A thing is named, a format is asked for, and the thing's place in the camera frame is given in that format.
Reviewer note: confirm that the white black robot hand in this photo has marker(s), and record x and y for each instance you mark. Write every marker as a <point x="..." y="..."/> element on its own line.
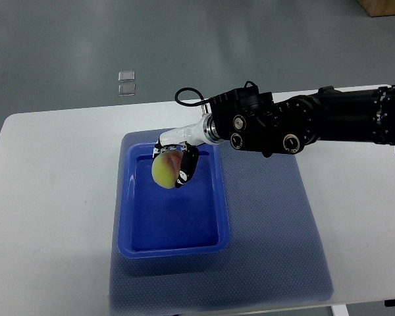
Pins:
<point x="187" y="140"/>

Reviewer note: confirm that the green red peach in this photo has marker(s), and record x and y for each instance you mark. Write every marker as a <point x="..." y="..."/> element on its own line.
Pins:
<point x="165" y="168"/>

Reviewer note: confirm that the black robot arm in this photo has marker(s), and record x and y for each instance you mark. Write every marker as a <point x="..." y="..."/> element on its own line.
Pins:
<point x="252" y="121"/>

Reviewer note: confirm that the lower metal floor plate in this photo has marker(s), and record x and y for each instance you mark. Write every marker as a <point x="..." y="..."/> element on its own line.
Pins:
<point x="127" y="89"/>

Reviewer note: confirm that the blue plastic tray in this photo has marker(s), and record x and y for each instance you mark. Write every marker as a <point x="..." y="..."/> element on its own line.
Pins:
<point x="158" y="222"/>

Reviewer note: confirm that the grey blue textured mat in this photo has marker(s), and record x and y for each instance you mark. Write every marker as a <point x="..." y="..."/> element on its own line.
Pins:
<point x="275" y="255"/>

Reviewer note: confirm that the white table leg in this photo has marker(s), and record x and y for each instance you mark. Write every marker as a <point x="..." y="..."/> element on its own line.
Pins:
<point x="339" y="310"/>

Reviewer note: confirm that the wooden box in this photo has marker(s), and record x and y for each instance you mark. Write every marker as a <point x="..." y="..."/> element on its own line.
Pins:
<point x="378" y="8"/>

